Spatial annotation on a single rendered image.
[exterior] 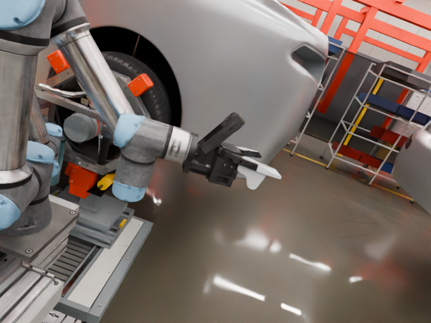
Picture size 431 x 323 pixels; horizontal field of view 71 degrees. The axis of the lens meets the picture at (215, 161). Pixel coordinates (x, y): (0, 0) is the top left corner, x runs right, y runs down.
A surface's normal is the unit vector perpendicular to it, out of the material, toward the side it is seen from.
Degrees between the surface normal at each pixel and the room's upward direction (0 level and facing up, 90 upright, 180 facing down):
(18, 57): 90
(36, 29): 90
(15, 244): 0
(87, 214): 0
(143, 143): 90
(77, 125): 90
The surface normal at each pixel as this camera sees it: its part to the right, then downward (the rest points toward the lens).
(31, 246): 0.34, -0.86
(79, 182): -0.12, 0.36
